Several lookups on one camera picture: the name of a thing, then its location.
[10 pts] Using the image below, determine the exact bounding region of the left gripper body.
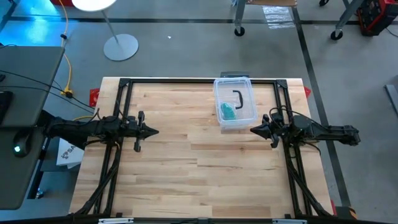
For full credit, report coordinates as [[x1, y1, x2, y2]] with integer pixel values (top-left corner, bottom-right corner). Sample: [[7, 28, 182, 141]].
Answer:
[[133, 110, 146, 153]]

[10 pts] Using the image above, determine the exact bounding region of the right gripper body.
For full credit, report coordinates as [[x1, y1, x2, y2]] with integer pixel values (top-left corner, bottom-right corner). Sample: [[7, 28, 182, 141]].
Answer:
[[262, 113, 280, 149]]

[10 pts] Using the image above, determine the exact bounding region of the clear plastic container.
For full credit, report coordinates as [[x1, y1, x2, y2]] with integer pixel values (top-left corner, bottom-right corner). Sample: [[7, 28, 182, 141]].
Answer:
[[213, 77, 259, 131]]

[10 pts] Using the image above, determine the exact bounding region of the green elastic bandage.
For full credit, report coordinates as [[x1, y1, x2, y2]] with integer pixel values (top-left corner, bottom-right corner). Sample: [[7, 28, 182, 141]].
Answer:
[[220, 101, 238, 121]]

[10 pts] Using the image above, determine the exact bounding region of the dark grey edge plate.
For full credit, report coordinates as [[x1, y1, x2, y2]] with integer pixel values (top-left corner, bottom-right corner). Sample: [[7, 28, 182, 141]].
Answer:
[[220, 71, 250, 78]]

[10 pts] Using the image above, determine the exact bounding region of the white floor lamp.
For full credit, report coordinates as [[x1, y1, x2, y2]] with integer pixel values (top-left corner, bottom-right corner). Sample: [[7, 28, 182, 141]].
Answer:
[[71, 0, 140, 62]]

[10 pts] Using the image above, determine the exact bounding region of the clear plastic floor sheet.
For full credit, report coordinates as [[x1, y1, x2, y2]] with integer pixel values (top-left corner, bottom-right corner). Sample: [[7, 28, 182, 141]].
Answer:
[[262, 4, 295, 30]]

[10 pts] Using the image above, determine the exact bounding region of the grey wheeled cart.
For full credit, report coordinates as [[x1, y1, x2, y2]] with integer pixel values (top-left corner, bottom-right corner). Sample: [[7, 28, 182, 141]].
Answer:
[[231, 0, 363, 40]]

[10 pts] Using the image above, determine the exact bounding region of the black computer mouse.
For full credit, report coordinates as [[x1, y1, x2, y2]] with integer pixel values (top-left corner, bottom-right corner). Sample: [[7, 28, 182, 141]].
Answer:
[[11, 132, 32, 159]]

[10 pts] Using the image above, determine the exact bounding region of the grey desk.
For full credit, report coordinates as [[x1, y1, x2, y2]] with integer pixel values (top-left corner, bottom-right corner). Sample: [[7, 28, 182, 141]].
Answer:
[[0, 45, 65, 211]]

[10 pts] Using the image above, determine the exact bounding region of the red and black crate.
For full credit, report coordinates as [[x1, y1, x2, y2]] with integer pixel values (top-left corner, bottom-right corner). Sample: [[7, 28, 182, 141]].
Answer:
[[356, 0, 398, 37]]

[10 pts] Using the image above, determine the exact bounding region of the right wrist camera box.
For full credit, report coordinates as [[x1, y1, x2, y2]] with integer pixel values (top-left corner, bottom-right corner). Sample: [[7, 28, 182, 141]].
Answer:
[[271, 112, 284, 127]]

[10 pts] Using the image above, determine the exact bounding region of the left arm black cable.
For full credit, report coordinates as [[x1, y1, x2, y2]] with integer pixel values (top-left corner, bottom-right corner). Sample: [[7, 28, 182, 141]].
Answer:
[[92, 107, 125, 123]]

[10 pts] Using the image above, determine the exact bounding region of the yellow cable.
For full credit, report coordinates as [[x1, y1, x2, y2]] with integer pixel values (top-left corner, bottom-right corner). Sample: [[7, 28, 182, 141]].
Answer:
[[58, 0, 94, 122]]

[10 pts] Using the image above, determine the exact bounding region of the thin black desk cable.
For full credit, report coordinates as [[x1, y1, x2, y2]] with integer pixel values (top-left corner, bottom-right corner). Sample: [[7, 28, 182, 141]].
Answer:
[[0, 85, 96, 116], [0, 70, 96, 110]]

